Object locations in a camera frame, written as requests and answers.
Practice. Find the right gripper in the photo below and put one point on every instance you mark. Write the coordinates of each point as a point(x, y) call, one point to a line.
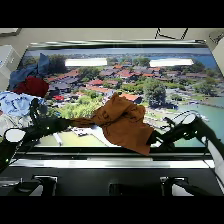
point(156, 136)

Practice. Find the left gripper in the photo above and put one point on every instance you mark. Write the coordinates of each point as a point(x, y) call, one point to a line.
point(60, 124)

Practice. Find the brown pants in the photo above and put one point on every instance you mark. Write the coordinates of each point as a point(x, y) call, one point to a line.
point(123, 125)

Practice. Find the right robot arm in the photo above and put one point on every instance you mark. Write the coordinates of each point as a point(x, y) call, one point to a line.
point(196, 128)

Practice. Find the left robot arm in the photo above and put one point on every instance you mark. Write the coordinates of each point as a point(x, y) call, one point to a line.
point(15, 143)

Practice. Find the red garment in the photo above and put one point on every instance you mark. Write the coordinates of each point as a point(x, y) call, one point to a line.
point(32, 86)

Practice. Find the light blue shirt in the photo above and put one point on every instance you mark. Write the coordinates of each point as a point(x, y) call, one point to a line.
point(16, 103)

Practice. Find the blue garment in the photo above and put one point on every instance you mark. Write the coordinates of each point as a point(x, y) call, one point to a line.
point(25, 74)

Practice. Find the silver frame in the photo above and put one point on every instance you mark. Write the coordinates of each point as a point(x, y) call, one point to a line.
point(110, 163)

